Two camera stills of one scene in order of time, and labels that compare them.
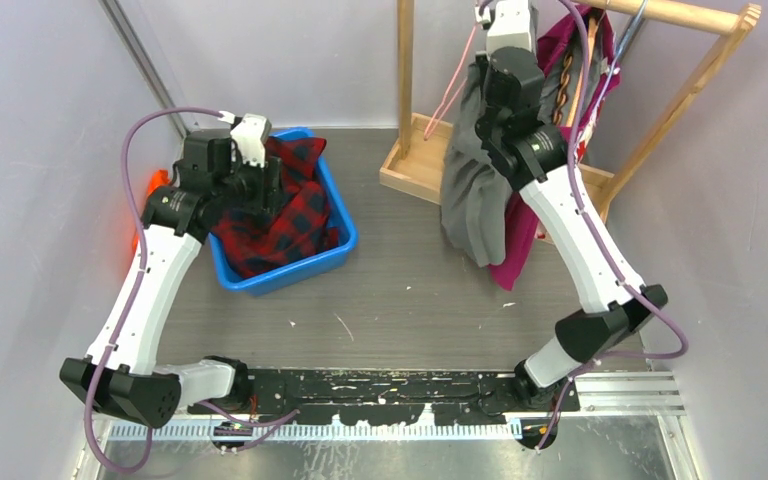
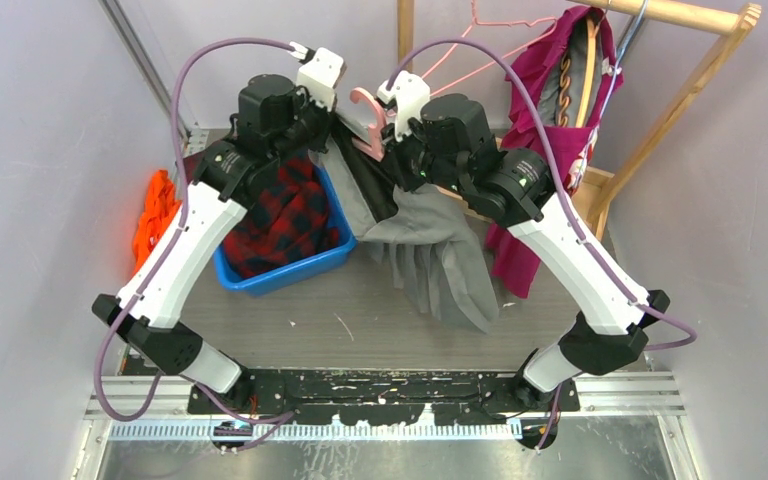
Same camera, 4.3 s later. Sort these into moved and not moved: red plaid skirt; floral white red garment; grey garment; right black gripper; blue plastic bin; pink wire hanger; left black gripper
Moved: left black gripper; right black gripper; pink wire hanger; grey garment; floral white red garment
Not moved: red plaid skirt; blue plastic bin
